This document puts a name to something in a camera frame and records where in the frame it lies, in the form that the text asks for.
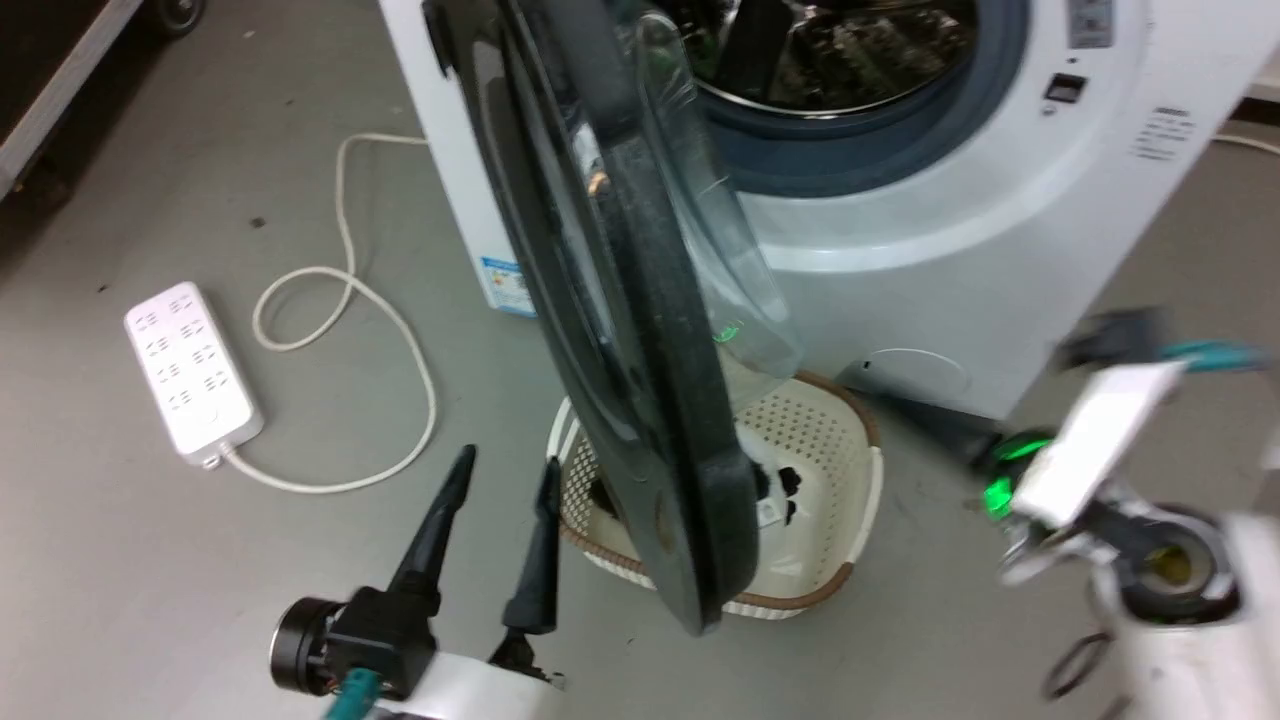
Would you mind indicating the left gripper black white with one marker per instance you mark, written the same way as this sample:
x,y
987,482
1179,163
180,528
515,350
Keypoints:
x,y
385,640

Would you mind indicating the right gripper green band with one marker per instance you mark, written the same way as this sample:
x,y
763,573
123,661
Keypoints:
x,y
1095,440

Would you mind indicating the black round washer door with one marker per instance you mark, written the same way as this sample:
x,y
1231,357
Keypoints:
x,y
640,330

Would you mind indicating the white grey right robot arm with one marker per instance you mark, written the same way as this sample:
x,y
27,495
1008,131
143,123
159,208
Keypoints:
x,y
1200,650

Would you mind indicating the white front-load washing machine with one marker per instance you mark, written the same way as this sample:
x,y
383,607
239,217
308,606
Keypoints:
x,y
900,300

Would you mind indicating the grey rubber door gasket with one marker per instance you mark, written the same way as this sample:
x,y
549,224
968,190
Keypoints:
x,y
960,120

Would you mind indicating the white laundry basket brown rim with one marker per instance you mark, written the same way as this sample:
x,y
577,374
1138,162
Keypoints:
x,y
825,450

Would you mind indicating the black and white clothing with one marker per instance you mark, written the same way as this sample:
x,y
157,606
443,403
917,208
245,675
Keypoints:
x,y
776,482

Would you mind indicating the blue energy label sticker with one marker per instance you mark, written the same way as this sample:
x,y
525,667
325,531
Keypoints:
x,y
508,288

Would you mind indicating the white power strip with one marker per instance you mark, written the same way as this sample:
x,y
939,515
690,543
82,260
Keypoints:
x,y
190,370

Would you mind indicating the stainless steel washer drum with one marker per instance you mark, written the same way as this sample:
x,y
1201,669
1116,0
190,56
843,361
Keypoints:
x,y
860,50

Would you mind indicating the black caster wheel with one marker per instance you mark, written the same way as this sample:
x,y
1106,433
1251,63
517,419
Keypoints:
x,y
180,14

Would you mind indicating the black case with metal edge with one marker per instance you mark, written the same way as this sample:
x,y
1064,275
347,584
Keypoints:
x,y
50,90

